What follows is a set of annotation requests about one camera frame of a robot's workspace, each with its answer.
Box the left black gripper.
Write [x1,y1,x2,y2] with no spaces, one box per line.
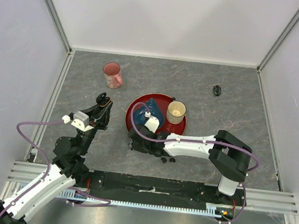
[75,96,114,157]

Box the small black object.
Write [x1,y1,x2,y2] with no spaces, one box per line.
[213,85,222,97]

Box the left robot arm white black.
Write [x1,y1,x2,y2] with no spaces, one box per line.
[0,93,113,224]

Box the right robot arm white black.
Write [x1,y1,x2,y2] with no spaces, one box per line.
[128,124,253,204]

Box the blue shell-shaped dish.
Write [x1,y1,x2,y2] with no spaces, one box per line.
[133,98,164,128]

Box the beige ceramic cup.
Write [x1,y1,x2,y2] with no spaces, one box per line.
[166,100,187,125]

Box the pink floral mug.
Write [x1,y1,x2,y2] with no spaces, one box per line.
[103,62,123,89]

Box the red round tray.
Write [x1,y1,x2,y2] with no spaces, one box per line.
[125,93,187,140]

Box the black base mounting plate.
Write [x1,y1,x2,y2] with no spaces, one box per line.
[80,168,228,213]

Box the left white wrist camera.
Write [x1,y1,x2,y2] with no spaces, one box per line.
[71,111,94,132]

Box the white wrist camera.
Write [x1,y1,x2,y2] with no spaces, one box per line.
[71,111,94,132]
[144,112,159,133]

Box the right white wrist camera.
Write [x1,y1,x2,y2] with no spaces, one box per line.
[144,112,159,133]

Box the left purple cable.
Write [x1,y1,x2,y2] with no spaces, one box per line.
[0,107,71,224]

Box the slotted grey cable duct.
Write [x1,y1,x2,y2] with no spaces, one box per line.
[56,187,234,218]

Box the left aluminium frame post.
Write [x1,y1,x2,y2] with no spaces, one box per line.
[44,0,72,54]

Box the aluminium frame post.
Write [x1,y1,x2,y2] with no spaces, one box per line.
[257,7,299,73]
[44,0,72,54]

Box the right aluminium frame post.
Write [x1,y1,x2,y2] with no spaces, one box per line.
[257,7,299,73]

